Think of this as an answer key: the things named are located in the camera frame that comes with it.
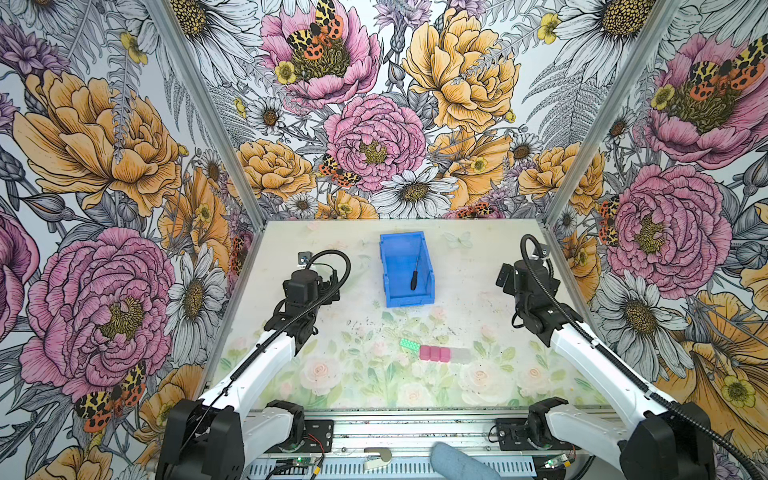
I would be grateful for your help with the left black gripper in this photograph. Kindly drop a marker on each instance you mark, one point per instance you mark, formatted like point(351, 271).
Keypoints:
point(330, 291)

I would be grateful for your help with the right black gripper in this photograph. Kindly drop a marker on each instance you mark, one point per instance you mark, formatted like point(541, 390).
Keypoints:
point(507, 285)

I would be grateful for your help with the black handled screwdriver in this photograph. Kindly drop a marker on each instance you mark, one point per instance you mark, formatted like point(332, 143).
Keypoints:
point(415, 273)

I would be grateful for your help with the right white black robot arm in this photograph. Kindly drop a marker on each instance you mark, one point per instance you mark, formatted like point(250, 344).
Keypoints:
point(659, 438)

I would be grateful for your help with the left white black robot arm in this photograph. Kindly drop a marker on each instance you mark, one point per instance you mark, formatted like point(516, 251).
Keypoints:
point(217, 436)

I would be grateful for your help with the blue plastic bin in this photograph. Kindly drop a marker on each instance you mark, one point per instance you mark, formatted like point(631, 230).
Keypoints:
point(397, 253)

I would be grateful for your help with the green toy brick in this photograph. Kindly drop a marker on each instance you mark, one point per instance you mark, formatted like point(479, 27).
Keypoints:
point(410, 345)

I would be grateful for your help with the pink block strip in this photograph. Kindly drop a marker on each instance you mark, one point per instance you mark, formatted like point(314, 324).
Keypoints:
point(444, 354)

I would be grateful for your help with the grey fuzzy microphone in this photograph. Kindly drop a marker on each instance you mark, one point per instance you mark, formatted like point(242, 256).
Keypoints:
point(453, 464)

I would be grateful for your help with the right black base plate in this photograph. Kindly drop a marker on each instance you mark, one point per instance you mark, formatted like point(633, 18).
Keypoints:
point(518, 434)

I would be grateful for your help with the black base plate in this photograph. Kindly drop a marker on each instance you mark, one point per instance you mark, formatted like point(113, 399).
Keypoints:
point(518, 434)
point(312, 436)

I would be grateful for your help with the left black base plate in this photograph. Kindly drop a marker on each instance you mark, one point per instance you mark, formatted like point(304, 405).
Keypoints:
point(312, 436)

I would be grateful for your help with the aluminium front rail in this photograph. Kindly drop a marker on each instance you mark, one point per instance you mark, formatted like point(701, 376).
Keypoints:
point(412, 433)

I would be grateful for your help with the white vented cable duct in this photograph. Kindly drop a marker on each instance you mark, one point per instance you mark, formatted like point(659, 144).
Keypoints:
point(515, 467)

